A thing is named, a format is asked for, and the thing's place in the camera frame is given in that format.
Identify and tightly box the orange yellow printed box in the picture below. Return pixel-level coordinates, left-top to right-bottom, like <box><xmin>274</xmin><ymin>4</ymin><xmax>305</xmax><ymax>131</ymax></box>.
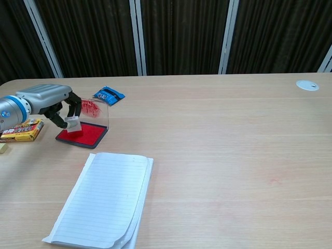
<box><xmin>0</xmin><ymin>118</ymin><xmax>45</xmax><ymax>143</ymax></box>

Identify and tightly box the white round cable grommet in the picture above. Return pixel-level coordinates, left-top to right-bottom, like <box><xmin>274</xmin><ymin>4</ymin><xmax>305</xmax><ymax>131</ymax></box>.
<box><xmin>296</xmin><ymin>79</ymin><xmax>320</xmax><ymax>91</ymax></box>

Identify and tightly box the black folding screen panel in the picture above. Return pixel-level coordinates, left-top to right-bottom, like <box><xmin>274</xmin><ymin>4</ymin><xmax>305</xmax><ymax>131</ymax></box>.
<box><xmin>23</xmin><ymin>0</ymin><xmax>147</xmax><ymax>78</ymax></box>
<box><xmin>0</xmin><ymin>0</ymin><xmax>64</xmax><ymax>85</ymax></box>
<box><xmin>218</xmin><ymin>0</ymin><xmax>332</xmax><ymax>75</ymax></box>
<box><xmin>129</xmin><ymin>0</ymin><xmax>239</xmax><ymax>76</ymax></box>

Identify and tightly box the blue snack packet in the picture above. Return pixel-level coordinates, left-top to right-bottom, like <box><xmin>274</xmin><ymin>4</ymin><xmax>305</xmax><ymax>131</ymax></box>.
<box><xmin>92</xmin><ymin>86</ymin><xmax>126</xmax><ymax>107</ymax></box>

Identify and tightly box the white lined notepad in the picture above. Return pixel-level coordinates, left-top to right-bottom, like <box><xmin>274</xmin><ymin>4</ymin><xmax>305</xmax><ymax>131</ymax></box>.
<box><xmin>41</xmin><ymin>152</ymin><xmax>154</xmax><ymax>249</ymax></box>

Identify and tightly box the red ink pad clear lid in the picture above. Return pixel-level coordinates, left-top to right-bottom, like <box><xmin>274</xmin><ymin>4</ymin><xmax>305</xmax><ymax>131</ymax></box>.
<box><xmin>55</xmin><ymin>98</ymin><xmax>109</xmax><ymax>150</ymax></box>

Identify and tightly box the white red stamp block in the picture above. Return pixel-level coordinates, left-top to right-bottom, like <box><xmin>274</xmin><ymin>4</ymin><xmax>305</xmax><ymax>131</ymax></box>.
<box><xmin>64</xmin><ymin>116</ymin><xmax>82</xmax><ymax>136</ymax></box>

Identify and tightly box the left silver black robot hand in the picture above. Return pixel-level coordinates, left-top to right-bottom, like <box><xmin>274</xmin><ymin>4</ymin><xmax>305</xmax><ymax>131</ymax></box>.
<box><xmin>16</xmin><ymin>84</ymin><xmax>82</xmax><ymax>130</ymax></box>

